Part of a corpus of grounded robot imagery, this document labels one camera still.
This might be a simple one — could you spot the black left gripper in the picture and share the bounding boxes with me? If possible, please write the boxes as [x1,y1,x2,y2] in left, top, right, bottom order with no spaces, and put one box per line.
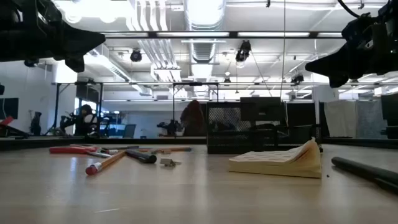
[0,0,106,73]

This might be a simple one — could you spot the black aluminium table frame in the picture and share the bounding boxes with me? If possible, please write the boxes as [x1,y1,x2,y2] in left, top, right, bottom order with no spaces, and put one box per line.
[0,135,398,152]

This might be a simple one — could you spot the yellow pencil with red eraser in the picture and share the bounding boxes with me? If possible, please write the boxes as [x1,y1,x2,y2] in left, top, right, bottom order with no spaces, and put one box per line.
[85,150,127,176]
[136,146,193,154]

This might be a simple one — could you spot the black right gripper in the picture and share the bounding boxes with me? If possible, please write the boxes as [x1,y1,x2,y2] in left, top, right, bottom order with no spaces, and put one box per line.
[305,0,398,89]

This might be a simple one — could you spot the grey curtain panel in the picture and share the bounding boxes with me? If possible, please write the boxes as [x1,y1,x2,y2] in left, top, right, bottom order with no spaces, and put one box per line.
[356,100,385,139]

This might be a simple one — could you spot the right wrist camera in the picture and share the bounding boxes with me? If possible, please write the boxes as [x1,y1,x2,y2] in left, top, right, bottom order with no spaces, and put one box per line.
[341,12,381,44]

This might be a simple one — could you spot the silver ceiling air duct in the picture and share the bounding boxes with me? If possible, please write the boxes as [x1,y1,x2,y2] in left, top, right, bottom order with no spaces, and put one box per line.
[183,0,227,63]

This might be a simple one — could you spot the white curtain panel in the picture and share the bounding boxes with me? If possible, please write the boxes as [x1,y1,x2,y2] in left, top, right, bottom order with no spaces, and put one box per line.
[323,100,357,138]

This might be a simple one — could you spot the black wall monitor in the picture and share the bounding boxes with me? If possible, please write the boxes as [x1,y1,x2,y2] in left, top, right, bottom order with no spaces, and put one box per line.
[0,97,19,121]

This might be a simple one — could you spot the black mesh desk organizer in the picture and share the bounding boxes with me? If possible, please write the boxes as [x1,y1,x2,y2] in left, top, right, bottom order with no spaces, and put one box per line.
[206,96,323,155]

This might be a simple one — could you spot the red background object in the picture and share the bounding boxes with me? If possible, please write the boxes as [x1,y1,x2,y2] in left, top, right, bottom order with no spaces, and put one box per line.
[0,115,15,127]

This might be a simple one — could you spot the red-handled scissors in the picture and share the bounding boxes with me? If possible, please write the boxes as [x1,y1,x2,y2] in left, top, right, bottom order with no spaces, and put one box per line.
[49,144,119,158]

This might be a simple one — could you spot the black marker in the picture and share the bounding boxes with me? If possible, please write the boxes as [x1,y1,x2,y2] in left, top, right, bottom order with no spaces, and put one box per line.
[331,156,398,195]
[125,149,158,165]

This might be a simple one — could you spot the yellow sticky note pad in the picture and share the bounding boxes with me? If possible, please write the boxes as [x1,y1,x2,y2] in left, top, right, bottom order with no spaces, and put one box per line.
[228,137,323,179]

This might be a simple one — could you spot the person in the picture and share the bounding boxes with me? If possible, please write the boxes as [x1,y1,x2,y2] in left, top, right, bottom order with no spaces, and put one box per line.
[179,100,206,137]
[73,104,100,137]

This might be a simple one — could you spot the silver binder clip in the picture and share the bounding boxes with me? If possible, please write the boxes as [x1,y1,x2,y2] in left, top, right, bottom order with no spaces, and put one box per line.
[159,158,182,167]

